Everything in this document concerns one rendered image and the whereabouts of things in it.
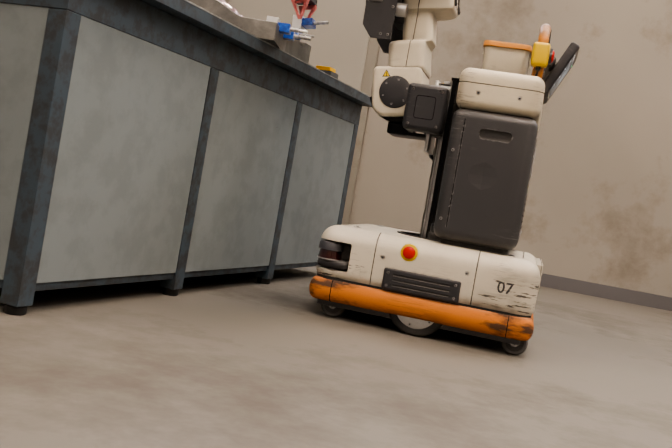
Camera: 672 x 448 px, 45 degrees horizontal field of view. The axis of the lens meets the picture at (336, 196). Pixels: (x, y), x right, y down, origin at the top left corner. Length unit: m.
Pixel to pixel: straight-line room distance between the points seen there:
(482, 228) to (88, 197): 1.11
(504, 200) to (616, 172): 2.88
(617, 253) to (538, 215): 0.52
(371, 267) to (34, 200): 1.02
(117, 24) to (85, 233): 0.50
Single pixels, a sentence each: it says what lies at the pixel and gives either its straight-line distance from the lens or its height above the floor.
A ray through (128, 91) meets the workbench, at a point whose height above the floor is 0.54.
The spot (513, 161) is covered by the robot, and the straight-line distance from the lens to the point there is 2.44.
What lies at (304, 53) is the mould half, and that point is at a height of 0.85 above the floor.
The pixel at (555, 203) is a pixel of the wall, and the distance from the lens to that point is 5.24.
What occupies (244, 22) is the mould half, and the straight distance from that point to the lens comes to 2.57.
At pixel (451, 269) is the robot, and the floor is 0.21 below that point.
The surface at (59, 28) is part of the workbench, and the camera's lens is 1.90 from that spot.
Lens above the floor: 0.40
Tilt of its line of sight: 1 degrees down
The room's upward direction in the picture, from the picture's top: 10 degrees clockwise
